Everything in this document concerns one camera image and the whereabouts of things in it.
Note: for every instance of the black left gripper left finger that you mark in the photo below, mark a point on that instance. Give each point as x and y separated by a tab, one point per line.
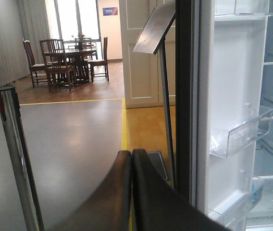
108	207

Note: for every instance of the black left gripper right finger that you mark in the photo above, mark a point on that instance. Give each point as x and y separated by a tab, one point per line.
158	207

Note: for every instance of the grey fridge with door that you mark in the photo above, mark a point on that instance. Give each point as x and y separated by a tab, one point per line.
224	110

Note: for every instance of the dark floor label sign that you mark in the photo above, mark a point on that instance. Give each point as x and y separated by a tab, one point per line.
157	160

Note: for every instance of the white cabinet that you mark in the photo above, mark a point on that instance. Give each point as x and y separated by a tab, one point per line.
142	77

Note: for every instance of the silver sign stand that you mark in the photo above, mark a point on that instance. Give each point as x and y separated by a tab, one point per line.
151	40

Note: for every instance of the chrome stanchion post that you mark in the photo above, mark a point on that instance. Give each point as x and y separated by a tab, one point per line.
19	156

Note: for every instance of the blue wall sign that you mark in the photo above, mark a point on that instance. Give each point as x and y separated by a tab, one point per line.
110	11

